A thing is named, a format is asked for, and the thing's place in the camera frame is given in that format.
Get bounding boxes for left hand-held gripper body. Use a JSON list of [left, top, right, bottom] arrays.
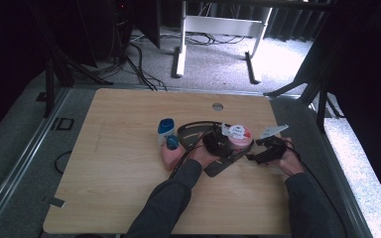
[[201, 123, 236, 159]]

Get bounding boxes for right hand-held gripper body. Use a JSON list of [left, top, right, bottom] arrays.
[[254, 124, 290, 166]]

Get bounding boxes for pink jar white lid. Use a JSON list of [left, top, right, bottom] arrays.
[[226, 123, 254, 151]]

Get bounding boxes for black slotted corner tray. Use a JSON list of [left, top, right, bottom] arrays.
[[177, 120, 255, 179]]

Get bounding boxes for white bottle blue cap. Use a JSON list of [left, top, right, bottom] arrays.
[[156, 118, 177, 149]]

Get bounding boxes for person's left hand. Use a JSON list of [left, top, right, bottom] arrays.
[[188, 143, 221, 171]]

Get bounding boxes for person's right hand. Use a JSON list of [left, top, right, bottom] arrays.
[[275, 136, 306, 182]]

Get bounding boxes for black metal stand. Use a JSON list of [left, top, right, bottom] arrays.
[[26, 0, 114, 119], [263, 0, 345, 131]]

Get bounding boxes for dark curtain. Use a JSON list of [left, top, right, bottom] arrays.
[[263, 5, 329, 44]]

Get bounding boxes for dark computer tower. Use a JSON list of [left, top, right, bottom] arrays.
[[77, 0, 134, 61]]

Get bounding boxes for grey tape strip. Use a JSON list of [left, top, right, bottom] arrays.
[[41, 195, 66, 209]]

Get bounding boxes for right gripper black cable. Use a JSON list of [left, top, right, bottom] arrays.
[[286, 140, 349, 238]]

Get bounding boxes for black floor cables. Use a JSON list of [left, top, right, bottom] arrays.
[[125, 29, 169, 92]]

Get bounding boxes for white desk frame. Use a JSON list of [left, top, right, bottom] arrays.
[[171, 0, 274, 85]]

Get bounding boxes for black rectangular bracket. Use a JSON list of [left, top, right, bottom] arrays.
[[51, 116, 75, 132]]

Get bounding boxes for black cable loop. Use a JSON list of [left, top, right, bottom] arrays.
[[54, 150, 73, 176]]

